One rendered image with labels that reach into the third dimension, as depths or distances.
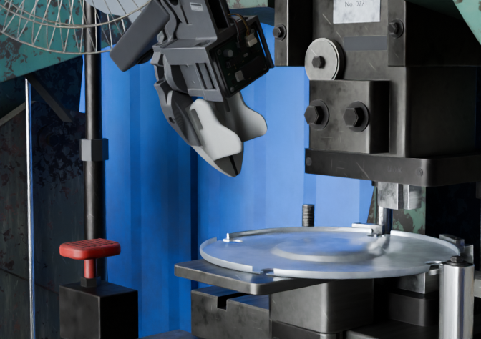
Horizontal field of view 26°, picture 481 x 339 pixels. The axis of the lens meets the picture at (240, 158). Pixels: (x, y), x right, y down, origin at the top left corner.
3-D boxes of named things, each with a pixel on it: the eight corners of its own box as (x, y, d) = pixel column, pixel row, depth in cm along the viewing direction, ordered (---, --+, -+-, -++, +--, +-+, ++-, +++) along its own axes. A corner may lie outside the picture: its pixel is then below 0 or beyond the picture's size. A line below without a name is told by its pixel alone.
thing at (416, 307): (427, 327, 114) (428, 300, 114) (298, 297, 129) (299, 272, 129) (512, 305, 125) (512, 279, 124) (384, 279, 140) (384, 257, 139)
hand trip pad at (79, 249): (80, 308, 132) (79, 249, 131) (55, 300, 136) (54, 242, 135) (126, 300, 136) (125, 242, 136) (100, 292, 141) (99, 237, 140)
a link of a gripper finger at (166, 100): (189, 154, 97) (157, 68, 93) (178, 152, 98) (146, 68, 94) (222, 130, 99) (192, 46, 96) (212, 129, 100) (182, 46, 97)
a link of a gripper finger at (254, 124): (269, 178, 98) (238, 90, 94) (226, 174, 102) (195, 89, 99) (290, 162, 100) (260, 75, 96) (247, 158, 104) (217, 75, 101)
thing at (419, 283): (424, 293, 117) (425, 253, 117) (328, 273, 129) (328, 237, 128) (472, 282, 123) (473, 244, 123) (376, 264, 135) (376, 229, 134)
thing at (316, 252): (280, 225, 137) (280, 219, 137) (494, 246, 122) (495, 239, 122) (148, 260, 113) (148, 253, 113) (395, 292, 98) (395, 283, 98)
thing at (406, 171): (429, 209, 113) (429, 159, 112) (299, 193, 128) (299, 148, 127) (514, 197, 124) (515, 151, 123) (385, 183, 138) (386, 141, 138)
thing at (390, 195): (404, 210, 122) (404, 179, 122) (373, 206, 126) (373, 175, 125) (421, 207, 124) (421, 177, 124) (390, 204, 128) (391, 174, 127)
